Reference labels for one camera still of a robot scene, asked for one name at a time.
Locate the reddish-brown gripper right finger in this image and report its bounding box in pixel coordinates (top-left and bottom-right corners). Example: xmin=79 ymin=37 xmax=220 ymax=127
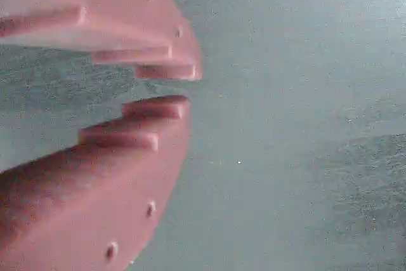
xmin=0 ymin=0 xmax=204 ymax=82

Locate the reddish-brown gripper left finger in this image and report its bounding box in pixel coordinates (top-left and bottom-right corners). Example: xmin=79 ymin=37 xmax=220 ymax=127
xmin=0 ymin=95 xmax=191 ymax=271

